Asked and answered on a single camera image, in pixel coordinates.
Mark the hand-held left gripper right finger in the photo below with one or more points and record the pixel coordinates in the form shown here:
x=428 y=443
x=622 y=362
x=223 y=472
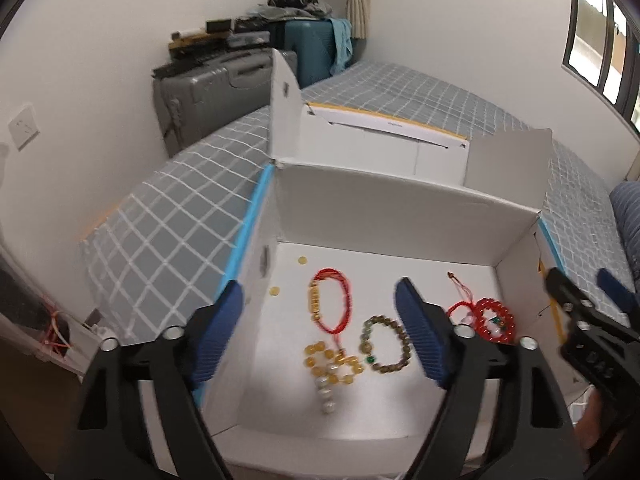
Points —
x=425 y=335

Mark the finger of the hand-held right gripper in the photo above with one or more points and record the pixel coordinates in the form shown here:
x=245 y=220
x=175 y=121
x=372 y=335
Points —
x=620 y=292
x=570 y=297

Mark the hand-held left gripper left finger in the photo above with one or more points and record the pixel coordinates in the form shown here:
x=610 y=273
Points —
x=220 y=330

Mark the white cardboard box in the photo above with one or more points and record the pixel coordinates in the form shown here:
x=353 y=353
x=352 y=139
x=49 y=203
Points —
x=400 y=195

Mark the person's right hand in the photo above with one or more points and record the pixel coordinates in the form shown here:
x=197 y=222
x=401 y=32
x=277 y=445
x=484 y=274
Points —
x=592 y=425

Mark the rolled blue striped quilt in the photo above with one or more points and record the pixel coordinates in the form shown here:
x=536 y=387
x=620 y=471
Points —
x=627 y=220

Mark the bed with grey checked sheet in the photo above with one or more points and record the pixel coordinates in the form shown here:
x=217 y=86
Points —
x=165 y=220

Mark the dark blurred object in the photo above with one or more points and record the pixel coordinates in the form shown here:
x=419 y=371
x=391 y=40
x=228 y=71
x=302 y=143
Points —
x=20 y=300

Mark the grey suitcase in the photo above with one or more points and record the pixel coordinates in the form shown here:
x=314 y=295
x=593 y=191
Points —
x=210 y=95

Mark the dark framed window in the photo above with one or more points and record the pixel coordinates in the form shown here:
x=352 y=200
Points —
x=590 y=35

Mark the stack of black boxes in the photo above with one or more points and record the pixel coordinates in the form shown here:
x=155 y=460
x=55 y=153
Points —
x=210 y=42

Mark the blue suitcase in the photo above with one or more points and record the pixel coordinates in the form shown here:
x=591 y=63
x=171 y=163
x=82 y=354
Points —
x=310 y=50

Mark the teal cloth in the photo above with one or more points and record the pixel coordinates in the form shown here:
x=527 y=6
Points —
x=342 y=45

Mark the pile of dark clothes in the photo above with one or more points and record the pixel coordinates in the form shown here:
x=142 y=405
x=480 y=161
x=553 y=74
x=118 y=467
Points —
x=292 y=0

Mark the white wall socket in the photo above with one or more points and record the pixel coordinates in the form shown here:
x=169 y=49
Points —
x=22 y=127

